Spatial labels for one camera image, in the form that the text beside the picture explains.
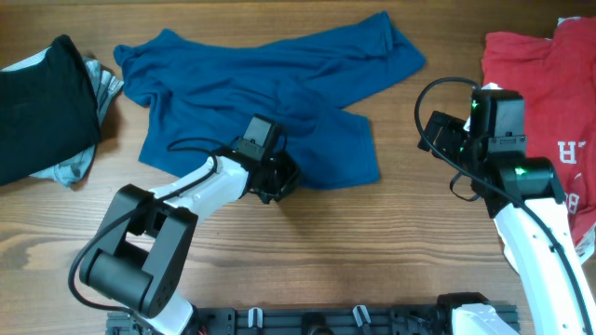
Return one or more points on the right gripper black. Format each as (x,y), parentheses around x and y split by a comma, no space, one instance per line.
(440,132)

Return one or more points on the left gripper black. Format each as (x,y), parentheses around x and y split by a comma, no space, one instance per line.
(283,177)

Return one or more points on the blue t-shirt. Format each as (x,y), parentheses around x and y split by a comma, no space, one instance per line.
(305,84)

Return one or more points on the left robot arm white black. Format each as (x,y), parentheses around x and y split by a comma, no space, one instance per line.
(133,264)

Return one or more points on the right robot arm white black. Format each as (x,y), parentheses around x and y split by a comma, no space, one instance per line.
(525,200)

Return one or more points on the red t-shirt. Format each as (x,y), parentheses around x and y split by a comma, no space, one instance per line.
(556,77)

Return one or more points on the grey camouflage garment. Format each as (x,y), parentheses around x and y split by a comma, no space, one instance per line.
(106,86)

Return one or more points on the black folded garment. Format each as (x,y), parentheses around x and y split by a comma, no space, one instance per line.
(48,112)

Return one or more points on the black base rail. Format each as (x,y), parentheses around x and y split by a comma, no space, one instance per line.
(398,320)

